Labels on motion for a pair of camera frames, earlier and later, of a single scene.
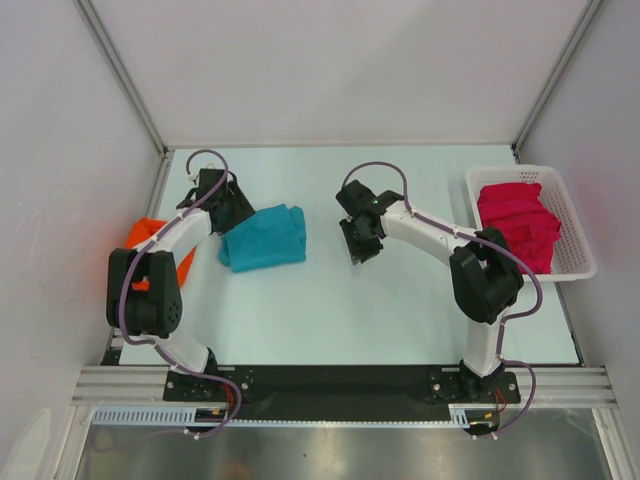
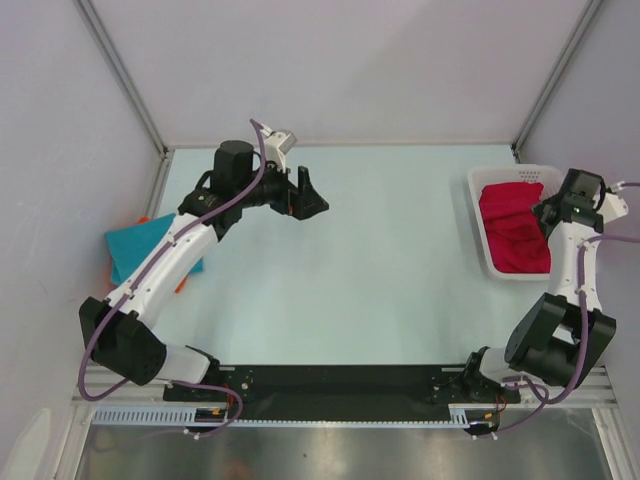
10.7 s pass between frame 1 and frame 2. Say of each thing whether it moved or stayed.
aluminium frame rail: stayed
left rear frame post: stayed
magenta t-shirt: stayed
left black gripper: moved
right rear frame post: stayed
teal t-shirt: moved
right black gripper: moved
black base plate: stayed
